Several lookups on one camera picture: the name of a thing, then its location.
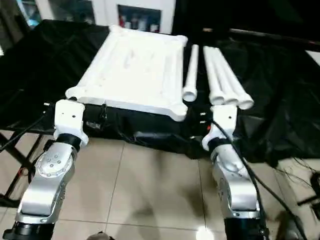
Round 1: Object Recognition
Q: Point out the white plastic table leg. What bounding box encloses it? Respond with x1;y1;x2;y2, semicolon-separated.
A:
212;47;255;111
202;46;226;106
182;44;200;103
207;47;241;107

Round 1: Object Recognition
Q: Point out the white plastic table top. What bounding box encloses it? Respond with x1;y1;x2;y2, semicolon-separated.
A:
65;24;190;122

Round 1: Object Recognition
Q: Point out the black mat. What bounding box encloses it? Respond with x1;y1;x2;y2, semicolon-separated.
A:
0;19;320;166

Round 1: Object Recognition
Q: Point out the white glass-door cabinet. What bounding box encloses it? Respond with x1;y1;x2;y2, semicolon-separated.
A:
15;0;176;35

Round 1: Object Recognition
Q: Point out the dark grey bar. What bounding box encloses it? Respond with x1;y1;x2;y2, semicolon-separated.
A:
202;27;320;51

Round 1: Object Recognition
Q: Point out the black robot left foot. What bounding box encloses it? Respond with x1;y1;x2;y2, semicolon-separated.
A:
87;231;108;240

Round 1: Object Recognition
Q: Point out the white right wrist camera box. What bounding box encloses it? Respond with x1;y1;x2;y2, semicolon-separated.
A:
201;103;239;151

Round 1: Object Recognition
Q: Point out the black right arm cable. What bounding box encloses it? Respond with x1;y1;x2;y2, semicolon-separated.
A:
207;117;273;236

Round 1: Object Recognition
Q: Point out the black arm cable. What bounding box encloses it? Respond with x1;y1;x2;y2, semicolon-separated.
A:
0;102;56;153
207;117;273;236

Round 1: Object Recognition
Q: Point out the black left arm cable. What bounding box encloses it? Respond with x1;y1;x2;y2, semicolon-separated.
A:
0;102;56;153

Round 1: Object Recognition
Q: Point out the black folding table frame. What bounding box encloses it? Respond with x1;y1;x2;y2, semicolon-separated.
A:
0;127;48;208

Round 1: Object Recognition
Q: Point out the black floor cable bundle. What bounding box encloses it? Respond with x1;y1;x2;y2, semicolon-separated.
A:
277;157;320;240

